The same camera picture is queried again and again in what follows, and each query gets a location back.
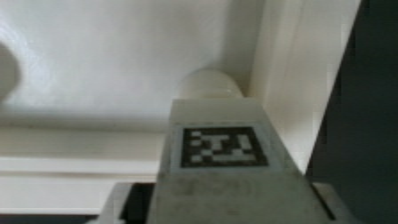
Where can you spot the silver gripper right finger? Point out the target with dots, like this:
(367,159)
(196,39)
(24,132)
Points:
(337,209)

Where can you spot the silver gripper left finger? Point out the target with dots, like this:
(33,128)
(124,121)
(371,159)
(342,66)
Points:
(127,205)

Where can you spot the white table leg with tag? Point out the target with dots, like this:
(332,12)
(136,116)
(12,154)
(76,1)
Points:
(230,182)

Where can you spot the white square tabletop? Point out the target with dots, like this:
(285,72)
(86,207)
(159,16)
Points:
(97,55)

